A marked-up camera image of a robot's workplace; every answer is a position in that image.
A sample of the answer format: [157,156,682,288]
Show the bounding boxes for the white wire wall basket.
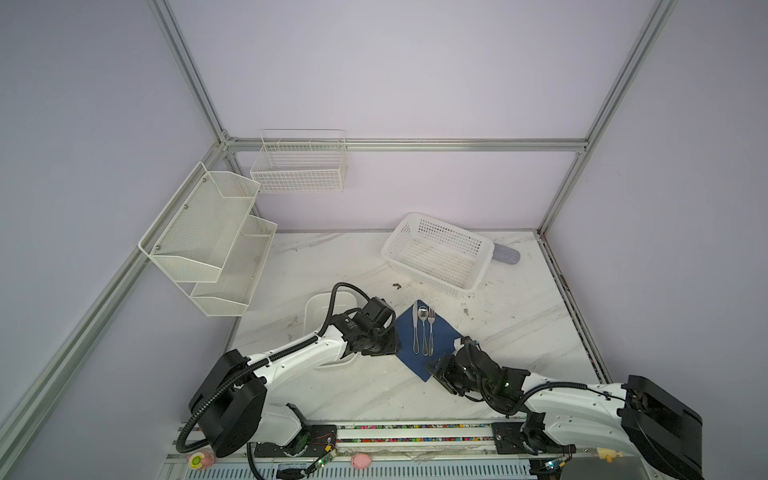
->
[250,129,348,194]

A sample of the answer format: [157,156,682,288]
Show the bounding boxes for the white perforated plastic basket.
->
[381,212,494,297]

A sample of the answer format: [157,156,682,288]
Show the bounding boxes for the silver table knife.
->
[412,301,420,355]

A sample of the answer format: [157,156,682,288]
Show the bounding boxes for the silver spoon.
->
[417,306,429,356]

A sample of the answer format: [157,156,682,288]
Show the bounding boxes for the blue paper napkin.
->
[395,300,462,382]

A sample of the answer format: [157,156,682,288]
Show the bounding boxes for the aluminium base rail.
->
[158,419,664,479]

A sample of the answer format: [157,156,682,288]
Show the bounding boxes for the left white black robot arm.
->
[176,297,400,458]

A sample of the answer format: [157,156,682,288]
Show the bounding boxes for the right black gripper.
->
[420,354,489,396]

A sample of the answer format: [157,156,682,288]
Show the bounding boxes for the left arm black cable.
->
[175,281,373,480]

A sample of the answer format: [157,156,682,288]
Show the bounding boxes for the pink round toy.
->
[350,453,372,470]

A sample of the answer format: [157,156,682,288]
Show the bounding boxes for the grey oval pouch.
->
[492,243,521,265]

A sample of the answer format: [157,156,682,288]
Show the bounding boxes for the white two-tier mesh shelf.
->
[138,163,277,317]

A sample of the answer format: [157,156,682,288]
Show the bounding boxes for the aluminium frame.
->
[1,1,677,479]

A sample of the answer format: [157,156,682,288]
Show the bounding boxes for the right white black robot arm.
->
[426,337,703,479]

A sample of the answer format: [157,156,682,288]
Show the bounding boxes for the pink green toy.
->
[187,450,216,471]

